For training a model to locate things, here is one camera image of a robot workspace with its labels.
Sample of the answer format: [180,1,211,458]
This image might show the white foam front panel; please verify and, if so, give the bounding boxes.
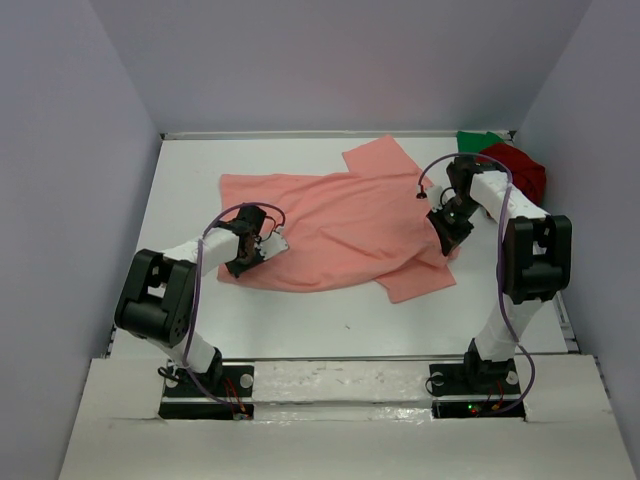
[58,355,626,480]

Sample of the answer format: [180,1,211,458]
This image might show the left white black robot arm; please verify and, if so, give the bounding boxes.
[114,202,267,395]

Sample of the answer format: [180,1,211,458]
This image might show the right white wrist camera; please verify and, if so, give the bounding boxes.
[416,185,444,211]

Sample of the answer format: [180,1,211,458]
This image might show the aluminium back table rail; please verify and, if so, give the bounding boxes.
[160,129,517,141]

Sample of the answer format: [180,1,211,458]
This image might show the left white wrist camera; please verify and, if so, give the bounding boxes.
[256,227,289,262]

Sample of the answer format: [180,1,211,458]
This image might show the red t shirt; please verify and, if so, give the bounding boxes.
[480,143,547,206]

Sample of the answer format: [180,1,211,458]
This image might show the green t shirt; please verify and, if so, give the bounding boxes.
[456,131,504,153]

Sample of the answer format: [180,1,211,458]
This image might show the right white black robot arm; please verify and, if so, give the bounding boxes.
[418,153,572,397]

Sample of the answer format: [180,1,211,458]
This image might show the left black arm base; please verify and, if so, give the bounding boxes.
[157,362,255,421]

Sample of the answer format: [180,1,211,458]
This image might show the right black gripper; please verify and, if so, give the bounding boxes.
[427,195,481,256]

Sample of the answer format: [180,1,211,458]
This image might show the pink t shirt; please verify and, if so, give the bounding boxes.
[218,136,456,303]

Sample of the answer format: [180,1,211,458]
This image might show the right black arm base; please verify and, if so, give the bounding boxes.
[425,360,525,420]

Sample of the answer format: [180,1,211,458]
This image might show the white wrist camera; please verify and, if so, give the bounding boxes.
[256,227,289,262]
[416,185,444,211]

